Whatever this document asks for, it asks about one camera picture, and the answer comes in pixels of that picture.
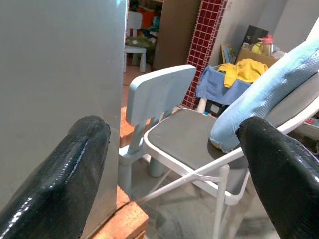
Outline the pink lidded bottle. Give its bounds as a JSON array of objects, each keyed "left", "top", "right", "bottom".
[{"left": 258, "top": 34, "right": 275, "bottom": 57}]

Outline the light blue child chair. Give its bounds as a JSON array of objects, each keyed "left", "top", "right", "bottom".
[{"left": 117, "top": 64, "right": 197, "bottom": 200}]

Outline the yellow cloth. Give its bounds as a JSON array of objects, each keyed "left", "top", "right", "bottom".
[{"left": 218, "top": 58, "right": 269, "bottom": 88}]

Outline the green seat cushion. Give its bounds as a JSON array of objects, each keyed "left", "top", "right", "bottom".
[{"left": 124, "top": 36, "right": 155, "bottom": 49}]

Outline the children's picture book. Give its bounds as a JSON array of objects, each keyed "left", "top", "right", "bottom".
[{"left": 220, "top": 44, "right": 237, "bottom": 65}]

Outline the cardboard box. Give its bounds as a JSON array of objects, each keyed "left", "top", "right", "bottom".
[{"left": 235, "top": 47, "right": 280, "bottom": 68}]

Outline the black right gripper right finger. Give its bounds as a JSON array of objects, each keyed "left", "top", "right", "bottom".
[{"left": 236, "top": 116, "right": 319, "bottom": 239}]

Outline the black board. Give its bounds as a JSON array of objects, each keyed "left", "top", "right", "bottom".
[{"left": 240, "top": 24, "right": 269, "bottom": 52}]

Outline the orange storage bin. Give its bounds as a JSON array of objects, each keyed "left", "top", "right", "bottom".
[{"left": 139, "top": 7, "right": 160, "bottom": 28}]

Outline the orange brick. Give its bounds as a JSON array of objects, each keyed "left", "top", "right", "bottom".
[{"left": 92, "top": 186, "right": 150, "bottom": 239}]

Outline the blue towel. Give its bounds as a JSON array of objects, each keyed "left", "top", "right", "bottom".
[{"left": 196, "top": 65, "right": 251, "bottom": 105}]

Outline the white folding chair grey seat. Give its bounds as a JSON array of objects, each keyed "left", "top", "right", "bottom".
[{"left": 136, "top": 17, "right": 319, "bottom": 239}]

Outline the brown wooden panel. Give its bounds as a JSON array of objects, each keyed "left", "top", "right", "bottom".
[{"left": 152, "top": 0, "right": 202, "bottom": 71}]

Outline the red tiled column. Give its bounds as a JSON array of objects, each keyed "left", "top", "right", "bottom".
[{"left": 181, "top": 0, "right": 229, "bottom": 110}]

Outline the silver mini fridge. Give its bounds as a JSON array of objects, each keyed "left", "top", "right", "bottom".
[{"left": 0, "top": 0, "right": 129, "bottom": 239}]

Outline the light blue cushion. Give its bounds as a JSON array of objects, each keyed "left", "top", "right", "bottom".
[{"left": 209, "top": 39, "right": 319, "bottom": 153}]

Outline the yellow green cup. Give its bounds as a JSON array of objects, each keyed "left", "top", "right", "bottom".
[{"left": 251, "top": 41, "right": 265, "bottom": 54}]

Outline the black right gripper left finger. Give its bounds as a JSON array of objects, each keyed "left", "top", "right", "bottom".
[{"left": 0, "top": 115, "right": 112, "bottom": 239}]

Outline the white child chair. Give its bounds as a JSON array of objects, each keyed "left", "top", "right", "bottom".
[{"left": 124, "top": 11, "right": 148, "bottom": 73}]

